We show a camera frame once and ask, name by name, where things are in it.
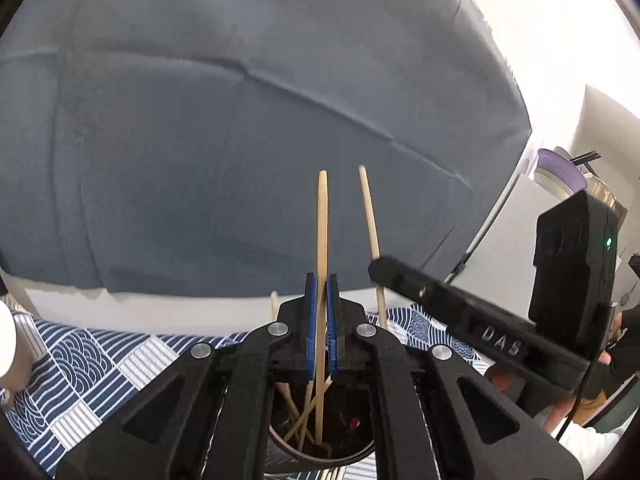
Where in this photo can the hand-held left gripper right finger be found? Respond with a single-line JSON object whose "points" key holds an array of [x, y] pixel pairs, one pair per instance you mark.
{"points": [[333, 330]]}

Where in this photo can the purple basket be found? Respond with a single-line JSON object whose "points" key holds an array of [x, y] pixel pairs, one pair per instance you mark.
{"points": [[557, 170]]}

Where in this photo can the person's right hand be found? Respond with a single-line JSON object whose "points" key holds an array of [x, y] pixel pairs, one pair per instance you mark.
{"points": [[557, 415]]}

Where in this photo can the metal pot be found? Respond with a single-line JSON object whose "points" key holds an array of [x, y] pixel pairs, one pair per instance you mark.
{"points": [[602, 195]]}

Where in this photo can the single wooden chopstick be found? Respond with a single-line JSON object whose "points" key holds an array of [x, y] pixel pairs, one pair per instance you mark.
{"points": [[369, 210], [322, 220]]}

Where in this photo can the bunch of wooden chopsticks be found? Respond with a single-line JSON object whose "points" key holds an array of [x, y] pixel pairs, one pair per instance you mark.
{"points": [[291, 406]]}

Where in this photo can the grey padded headboard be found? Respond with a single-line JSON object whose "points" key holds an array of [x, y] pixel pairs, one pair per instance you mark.
{"points": [[200, 135]]}

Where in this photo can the black cylindrical utensil holder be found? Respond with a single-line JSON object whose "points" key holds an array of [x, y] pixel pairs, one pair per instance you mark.
{"points": [[350, 410]]}

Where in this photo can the beige cup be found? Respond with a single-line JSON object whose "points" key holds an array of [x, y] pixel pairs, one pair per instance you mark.
{"points": [[12, 350]]}

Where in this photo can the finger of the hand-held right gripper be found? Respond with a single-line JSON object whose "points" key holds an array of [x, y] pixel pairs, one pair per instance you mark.
{"points": [[410, 282]]}

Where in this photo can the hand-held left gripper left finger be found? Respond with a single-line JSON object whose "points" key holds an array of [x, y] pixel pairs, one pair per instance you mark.
{"points": [[311, 330]]}

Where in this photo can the blue white patterned tablecloth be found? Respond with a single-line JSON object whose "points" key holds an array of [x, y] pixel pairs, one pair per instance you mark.
{"points": [[90, 360]]}

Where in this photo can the person's right forearm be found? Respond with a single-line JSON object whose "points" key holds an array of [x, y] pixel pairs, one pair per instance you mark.
{"points": [[595, 452]]}

